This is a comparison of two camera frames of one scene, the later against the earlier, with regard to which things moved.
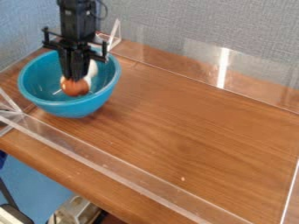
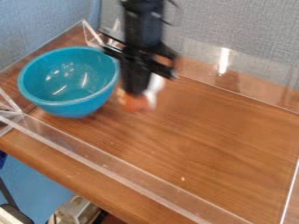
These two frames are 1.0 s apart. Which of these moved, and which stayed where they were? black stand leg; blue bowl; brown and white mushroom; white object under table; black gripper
Moved: brown and white mushroom; black gripper
Stayed: black stand leg; blue bowl; white object under table
